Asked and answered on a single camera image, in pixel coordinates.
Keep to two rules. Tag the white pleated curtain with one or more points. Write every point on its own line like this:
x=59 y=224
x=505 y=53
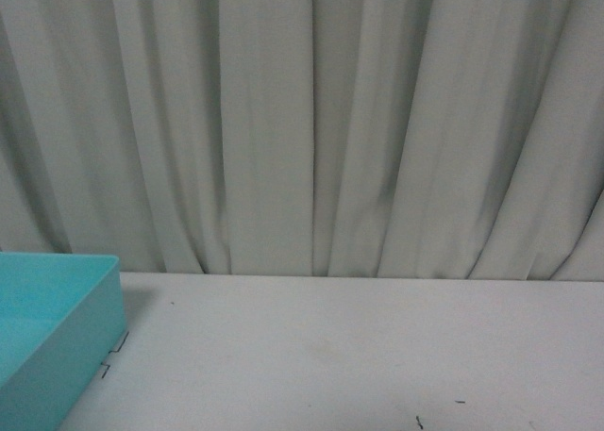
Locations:
x=354 y=138

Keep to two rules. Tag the turquoise plastic storage bin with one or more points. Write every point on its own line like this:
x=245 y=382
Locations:
x=61 y=315

